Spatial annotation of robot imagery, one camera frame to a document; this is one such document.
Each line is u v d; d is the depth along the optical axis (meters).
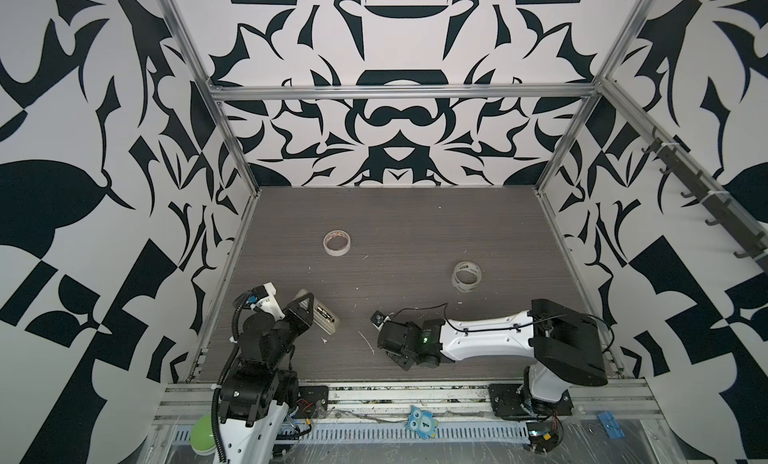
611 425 0.70
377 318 0.73
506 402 0.74
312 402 0.74
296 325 0.66
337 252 1.01
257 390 0.52
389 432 0.71
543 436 0.71
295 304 0.70
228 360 0.55
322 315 0.74
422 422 0.70
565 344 0.45
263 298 0.65
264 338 0.54
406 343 0.62
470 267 0.96
